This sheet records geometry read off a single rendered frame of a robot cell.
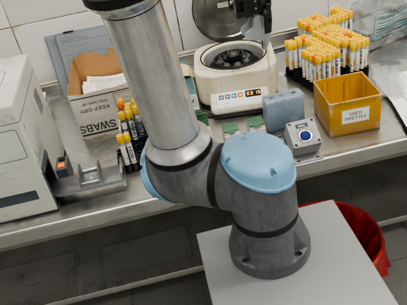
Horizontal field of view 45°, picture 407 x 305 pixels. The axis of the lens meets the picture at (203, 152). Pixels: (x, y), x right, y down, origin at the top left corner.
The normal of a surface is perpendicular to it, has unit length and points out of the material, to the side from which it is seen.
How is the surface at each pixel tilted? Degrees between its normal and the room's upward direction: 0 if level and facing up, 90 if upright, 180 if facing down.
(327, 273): 1
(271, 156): 7
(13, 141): 90
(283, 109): 90
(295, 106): 90
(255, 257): 72
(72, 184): 0
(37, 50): 90
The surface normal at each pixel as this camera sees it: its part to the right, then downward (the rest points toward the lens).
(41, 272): -0.15, -0.80
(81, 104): 0.17, 0.59
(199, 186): -0.42, 0.32
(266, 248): -0.15, 0.32
